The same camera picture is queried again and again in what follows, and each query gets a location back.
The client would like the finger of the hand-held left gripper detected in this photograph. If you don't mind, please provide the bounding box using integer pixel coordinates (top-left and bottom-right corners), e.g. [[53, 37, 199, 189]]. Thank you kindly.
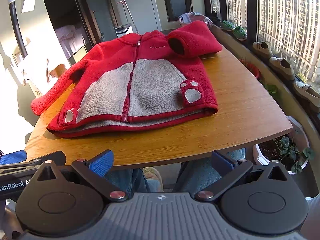
[[0, 151, 67, 178], [0, 150, 27, 166]]

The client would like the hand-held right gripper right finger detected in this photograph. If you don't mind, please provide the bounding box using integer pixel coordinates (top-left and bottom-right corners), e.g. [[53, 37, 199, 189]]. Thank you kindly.
[[194, 150, 288, 202]]

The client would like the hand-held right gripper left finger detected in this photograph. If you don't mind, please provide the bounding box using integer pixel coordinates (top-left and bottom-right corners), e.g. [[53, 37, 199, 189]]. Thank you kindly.
[[35, 149, 129, 202]]

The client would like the red fleece jacket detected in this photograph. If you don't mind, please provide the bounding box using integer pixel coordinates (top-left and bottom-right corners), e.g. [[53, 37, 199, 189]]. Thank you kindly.
[[30, 20, 223, 138]]

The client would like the person's right leg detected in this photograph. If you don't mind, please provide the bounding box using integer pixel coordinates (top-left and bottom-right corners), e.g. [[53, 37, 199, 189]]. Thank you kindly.
[[172, 148, 247, 196]]

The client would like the person's leg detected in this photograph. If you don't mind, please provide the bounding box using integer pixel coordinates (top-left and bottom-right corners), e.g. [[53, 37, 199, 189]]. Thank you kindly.
[[104, 167, 150, 198], [172, 148, 247, 196]]

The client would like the person's left leg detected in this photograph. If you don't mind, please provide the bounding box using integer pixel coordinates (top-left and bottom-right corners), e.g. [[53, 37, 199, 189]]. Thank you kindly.
[[104, 167, 150, 198]]

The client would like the beige fuzzy slipper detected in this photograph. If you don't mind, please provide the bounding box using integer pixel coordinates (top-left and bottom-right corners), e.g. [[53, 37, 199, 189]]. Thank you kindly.
[[144, 167, 164, 193]]

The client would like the green leafy potted plant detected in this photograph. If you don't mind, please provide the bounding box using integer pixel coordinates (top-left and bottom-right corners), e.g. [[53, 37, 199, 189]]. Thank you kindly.
[[274, 136, 315, 173]]

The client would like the white flower pot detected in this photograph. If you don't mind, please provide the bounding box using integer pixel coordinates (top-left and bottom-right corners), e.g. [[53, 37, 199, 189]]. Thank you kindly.
[[252, 116, 310, 175]]

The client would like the red basin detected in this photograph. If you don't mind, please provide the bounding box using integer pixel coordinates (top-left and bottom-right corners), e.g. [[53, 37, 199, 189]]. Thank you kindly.
[[239, 59, 262, 79]]

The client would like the beige shoe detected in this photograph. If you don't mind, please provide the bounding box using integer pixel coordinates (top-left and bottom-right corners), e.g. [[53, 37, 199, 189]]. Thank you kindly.
[[252, 41, 274, 58], [269, 57, 296, 81], [293, 80, 320, 107]]

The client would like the black curved pole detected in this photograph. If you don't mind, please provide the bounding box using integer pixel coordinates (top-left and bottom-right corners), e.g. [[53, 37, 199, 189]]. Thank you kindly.
[[9, 1, 28, 58]]

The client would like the green shoe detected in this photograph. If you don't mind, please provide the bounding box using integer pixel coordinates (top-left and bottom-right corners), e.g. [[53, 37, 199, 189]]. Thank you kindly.
[[220, 20, 236, 31], [233, 26, 247, 41]]

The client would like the white trash bin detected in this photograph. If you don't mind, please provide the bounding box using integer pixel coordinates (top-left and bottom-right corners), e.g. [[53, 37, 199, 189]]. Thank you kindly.
[[115, 22, 133, 39]]

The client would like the pink bucket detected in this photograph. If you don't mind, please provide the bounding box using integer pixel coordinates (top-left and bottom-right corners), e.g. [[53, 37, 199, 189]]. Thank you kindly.
[[178, 12, 213, 27]]

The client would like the white paper tag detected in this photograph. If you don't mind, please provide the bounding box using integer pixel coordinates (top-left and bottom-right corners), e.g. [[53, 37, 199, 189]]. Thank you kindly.
[[21, 0, 38, 14]]

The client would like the mop handle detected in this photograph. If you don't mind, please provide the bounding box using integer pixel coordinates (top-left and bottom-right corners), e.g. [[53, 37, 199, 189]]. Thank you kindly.
[[120, 0, 138, 34]]

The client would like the black window frame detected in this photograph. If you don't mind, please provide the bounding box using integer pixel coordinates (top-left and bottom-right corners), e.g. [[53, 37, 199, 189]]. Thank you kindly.
[[200, 0, 320, 68]]

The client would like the tall dark wall window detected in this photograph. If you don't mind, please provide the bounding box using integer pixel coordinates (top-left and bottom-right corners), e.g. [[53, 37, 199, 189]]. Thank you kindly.
[[160, 0, 192, 22]]

